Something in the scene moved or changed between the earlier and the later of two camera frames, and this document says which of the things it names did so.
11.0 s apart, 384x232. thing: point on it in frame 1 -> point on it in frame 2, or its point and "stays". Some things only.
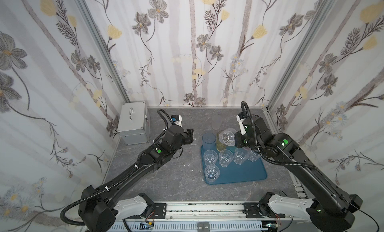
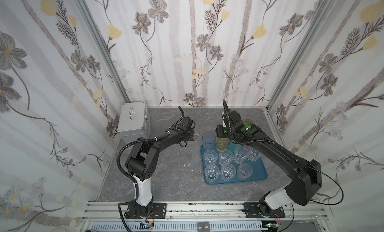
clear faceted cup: [253, 156] stays
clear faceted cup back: [227, 136] -> [228, 171]
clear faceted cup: [241, 155] stays
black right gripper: [240, 141] -> [228, 117]
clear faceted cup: [225, 157] stays
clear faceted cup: [210, 157] stays
